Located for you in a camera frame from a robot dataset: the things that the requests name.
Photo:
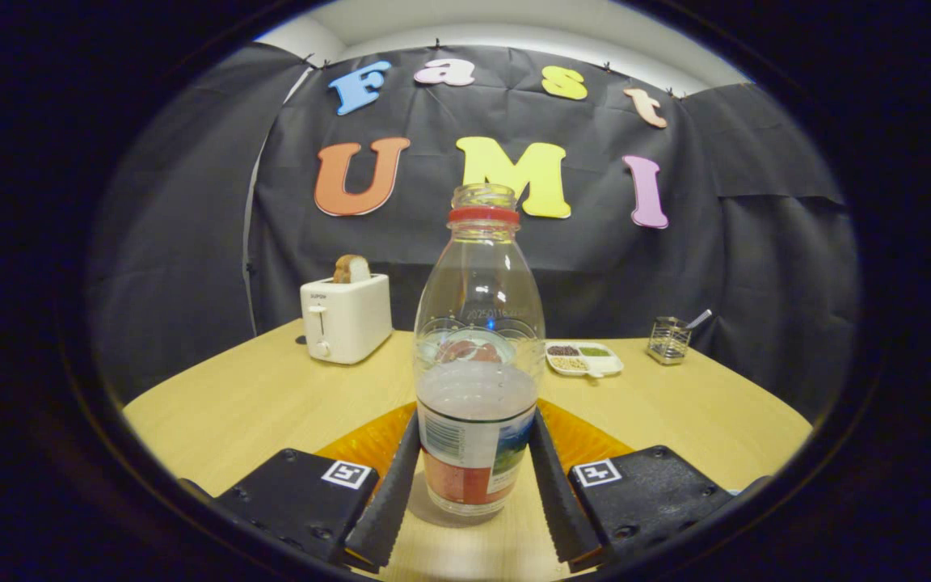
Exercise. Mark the silver spoon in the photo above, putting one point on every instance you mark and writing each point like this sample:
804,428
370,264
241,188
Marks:
700,318

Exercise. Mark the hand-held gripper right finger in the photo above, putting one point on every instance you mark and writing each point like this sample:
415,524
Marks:
562,501

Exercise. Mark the white divided dish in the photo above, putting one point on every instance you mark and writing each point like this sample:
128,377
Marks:
603,365

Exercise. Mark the clear juice bottle red label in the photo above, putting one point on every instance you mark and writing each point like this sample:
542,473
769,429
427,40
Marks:
478,453

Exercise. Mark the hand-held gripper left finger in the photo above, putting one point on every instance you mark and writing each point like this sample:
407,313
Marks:
389,501

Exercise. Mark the bread slice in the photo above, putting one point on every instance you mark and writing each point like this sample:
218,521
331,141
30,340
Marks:
351,269

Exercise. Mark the white toaster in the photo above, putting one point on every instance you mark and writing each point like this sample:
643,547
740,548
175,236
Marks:
352,319

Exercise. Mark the wooden table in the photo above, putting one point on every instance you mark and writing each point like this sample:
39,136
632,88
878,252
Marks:
255,404

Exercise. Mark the black backdrop cloth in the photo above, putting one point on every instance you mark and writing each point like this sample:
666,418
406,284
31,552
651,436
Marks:
191,202

